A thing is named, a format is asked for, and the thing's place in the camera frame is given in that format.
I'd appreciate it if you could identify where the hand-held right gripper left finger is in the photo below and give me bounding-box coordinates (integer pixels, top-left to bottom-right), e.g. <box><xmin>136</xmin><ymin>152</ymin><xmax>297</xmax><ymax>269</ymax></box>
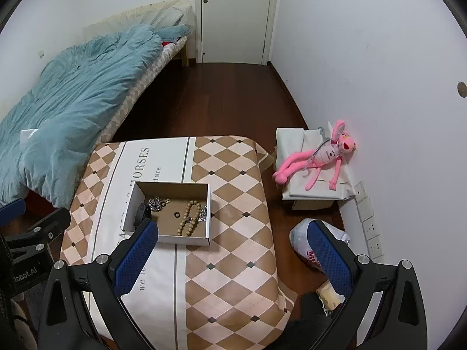
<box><xmin>38</xmin><ymin>218</ymin><xmax>159</xmax><ymax>350</ymax></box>

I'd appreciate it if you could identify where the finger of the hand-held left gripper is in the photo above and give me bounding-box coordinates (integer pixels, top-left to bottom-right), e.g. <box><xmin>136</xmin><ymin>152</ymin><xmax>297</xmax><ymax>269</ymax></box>
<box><xmin>6</xmin><ymin>207</ymin><xmax>72</xmax><ymax>260</ymax></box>
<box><xmin>0</xmin><ymin>198</ymin><xmax>27</xmax><ymax>227</ymax></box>

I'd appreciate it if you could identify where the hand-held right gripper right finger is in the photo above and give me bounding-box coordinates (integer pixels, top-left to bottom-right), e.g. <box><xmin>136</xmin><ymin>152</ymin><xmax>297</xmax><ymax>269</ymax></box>
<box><xmin>306</xmin><ymin>220</ymin><xmax>428</xmax><ymax>350</ymax></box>

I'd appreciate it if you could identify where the black smartwatch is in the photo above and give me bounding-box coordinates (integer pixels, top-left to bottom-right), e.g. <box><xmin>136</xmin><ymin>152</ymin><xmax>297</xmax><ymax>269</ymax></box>
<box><xmin>134</xmin><ymin>203</ymin><xmax>152</xmax><ymax>229</ymax></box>

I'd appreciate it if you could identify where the silver chain bracelet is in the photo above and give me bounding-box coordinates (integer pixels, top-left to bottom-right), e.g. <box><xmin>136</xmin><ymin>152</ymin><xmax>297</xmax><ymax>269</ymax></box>
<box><xmin>148</xmin><ymin>196</ymin><xmax>172</xmax><ymax>212</ymax></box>

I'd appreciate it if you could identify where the wooden bead bracelet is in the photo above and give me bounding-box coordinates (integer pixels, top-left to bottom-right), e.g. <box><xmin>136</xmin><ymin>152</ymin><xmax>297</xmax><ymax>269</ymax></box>
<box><xmin>177</xmin><ymin>199</ymin><xmax>205</xmax><ymax>237</ymax></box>

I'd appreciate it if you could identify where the red bed sheet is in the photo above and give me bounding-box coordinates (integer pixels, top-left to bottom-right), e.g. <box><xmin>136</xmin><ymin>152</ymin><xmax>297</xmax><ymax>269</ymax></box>
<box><xmin>22</xmin><ymin>189</ymin><xmax>59</xmax><ymax>210</ymax></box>

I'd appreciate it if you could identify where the white plastic bag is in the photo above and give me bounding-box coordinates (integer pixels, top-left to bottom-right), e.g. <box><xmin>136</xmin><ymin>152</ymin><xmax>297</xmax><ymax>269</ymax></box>
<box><xmin>290</xmin><ymin>218</ymin><xmax>351</xmax><ymax>275</ymax></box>

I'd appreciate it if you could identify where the beige paper packet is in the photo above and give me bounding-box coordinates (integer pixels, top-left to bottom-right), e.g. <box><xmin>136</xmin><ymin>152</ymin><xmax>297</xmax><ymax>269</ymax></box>
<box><xmin>315</xmin><ymin>282</ymin><xmax>346</xmax><ymax>315</ymax></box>

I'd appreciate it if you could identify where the brown cardboard box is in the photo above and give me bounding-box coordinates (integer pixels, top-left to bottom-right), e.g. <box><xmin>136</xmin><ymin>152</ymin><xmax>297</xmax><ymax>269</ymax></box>
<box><xmin>291</xmin><ymin>197</ymin><xmax>337</xmax><ymax>211</ymax></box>

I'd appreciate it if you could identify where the dark fuzzy cloth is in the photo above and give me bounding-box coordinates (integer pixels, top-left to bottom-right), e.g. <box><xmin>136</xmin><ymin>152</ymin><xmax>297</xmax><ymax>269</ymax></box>
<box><xmin>288</xmin><ymin>291</ymin><xmax>341</xmax><ymax>350</ymax></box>

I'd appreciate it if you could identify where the checkered printed tablecloth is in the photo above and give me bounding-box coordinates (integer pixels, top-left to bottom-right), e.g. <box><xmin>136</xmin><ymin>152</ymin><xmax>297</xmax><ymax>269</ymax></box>
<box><xmin>60</xmin><ymin>136</ymin><xmax>298</xmax><ymax>348</ymax></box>

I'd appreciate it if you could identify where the pink plush toy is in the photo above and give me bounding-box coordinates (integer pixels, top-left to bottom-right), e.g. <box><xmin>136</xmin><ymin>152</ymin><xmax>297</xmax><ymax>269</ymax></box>
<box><xmin>273</xmin><ymin>119</ymin><xmax>358</xmax><ymax>192</ymax></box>

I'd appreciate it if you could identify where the blue duvet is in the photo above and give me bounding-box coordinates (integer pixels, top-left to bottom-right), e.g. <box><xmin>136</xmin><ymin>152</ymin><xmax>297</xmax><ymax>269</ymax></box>
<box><xmin>0</xmin><ymin>24</ymin><xmax>191</xmax><ymax>209</ymax></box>

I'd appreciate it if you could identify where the bed with patterned mattress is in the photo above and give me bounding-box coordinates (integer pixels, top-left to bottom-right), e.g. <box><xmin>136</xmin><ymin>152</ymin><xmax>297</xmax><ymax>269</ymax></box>
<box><xmin>0</xmin><ymin>0</ymin><xmax>196</xmax><ymax>210</ymax></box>

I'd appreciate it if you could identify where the white pillow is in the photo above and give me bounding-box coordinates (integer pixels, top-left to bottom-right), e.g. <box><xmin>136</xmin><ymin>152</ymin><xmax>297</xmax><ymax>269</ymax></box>
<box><xmin>145</xmin><ymin>5</ymin><xmax>187</xmax><ymax>30</ymax></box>

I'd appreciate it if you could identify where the white door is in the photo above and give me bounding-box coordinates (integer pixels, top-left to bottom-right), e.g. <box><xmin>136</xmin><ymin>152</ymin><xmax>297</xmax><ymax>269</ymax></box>
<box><xmin>194</xmin><ymin>0</ymin><xmax>282</xmax><ymax>65</ymax></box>

